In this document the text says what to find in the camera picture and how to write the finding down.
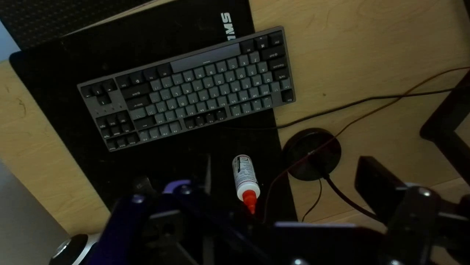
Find thin black table cable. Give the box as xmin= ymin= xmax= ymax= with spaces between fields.
xmin=274 ymin=86 xmax=454 ymax=130

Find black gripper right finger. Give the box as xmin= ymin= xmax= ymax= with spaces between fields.
xmin=354 ymin=154 xmax=408 ymax=223

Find black cable on round base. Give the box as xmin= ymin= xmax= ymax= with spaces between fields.
xmin=313 ymin=152 xmax=386 ymax=223

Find round black base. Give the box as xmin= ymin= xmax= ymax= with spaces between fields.
xmin=282 ymin=127 xmax=342 ymax=182

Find black textured board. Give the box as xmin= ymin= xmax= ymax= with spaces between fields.
xmin=0 ymin=0 xmax=151 ymax=51

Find white glue bottle, orange cap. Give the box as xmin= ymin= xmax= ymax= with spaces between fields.
xmin=230 ymin=152 xmax=261 ymax=216

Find black and silver headphones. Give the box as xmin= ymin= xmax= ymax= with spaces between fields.
xmin=48 ymin=232 xmax=103 ymax=265

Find black metal stand frame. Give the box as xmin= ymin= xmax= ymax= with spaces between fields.
xmin=418 ymin=67 xmax=470 ymax=183

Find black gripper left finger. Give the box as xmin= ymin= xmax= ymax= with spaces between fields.
xmin=201 ymin=152 xmax=213 ymax=195

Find grey mechanical keyboard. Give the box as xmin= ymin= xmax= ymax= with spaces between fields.
xmin=76 ymin=26 xmax=296 ymax=152

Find black desk mat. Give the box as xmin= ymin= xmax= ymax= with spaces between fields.
xmin=7 ymin=0 xmax=299 ymax=225

